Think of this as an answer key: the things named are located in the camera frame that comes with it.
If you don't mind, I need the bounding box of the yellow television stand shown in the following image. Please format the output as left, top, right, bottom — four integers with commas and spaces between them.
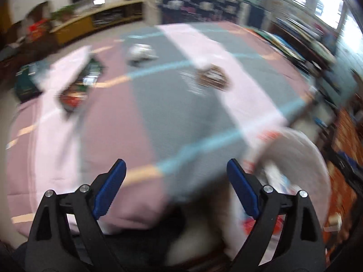
49, 0, 144, 44

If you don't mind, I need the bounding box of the white bag-lined trash bin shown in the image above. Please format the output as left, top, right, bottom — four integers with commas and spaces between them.
224, 127, 332, 261

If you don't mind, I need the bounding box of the window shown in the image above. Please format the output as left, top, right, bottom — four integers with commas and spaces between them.
272, 0, 345, 29

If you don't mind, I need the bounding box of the navy white playpen fence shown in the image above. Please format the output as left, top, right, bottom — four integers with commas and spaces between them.
143, 0, 265, 27

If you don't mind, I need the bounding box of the red star wrapper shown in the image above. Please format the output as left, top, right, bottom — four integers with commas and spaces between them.
57, 86, 87, 112

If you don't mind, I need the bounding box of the white crumpled plastic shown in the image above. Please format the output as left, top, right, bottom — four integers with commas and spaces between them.
126, 44, 158, 63

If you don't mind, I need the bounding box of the white power adapter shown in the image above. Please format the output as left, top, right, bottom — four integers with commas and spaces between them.
323, 214, 342, 233

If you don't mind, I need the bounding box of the potted green plant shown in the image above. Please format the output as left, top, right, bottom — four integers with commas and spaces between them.
51, 4, 77, 22

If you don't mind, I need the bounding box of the dark green wrapper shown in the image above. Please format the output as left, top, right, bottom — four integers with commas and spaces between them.
81, 57, 104, 87

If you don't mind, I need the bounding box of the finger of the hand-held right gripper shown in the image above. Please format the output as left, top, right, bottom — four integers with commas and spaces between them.
330, 147, 363, 182

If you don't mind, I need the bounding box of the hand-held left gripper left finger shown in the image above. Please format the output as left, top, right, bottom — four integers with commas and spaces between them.
25, 159, 127, 272

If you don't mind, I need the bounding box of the striped pink grey blanket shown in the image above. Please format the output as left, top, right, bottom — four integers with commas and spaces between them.
6, 21, 318, 233

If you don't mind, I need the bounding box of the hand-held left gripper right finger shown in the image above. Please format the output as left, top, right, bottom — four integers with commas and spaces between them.
227, 159, 326, 272

